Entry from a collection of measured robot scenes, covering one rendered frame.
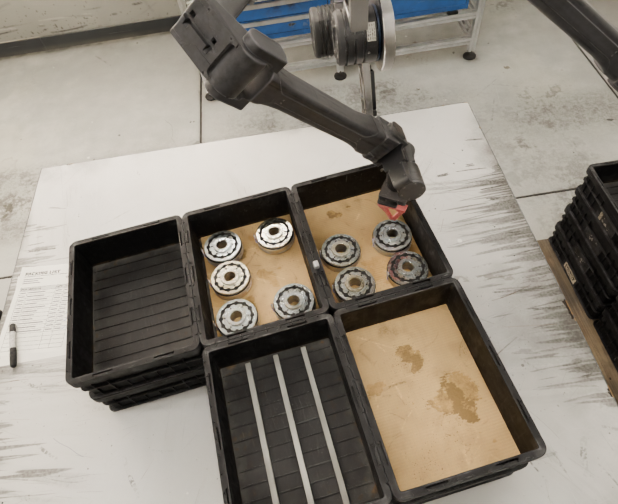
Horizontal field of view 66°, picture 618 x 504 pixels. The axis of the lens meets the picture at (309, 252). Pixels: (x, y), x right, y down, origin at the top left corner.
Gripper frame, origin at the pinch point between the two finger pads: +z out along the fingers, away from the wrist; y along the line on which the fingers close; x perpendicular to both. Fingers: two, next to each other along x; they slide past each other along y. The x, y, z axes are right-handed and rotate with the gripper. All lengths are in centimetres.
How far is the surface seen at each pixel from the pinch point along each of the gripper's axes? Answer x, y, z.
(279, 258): 26.7, -16.5, 13.5
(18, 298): 101, -51, 25
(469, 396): -28.4, -33.7, 13.9
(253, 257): 33.5, -18.7, 13.4
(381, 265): 0.5, -8.8, 13.9
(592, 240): -59, 54, 58
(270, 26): 120, 146, 58
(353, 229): 11.6, -0.4, 13.8
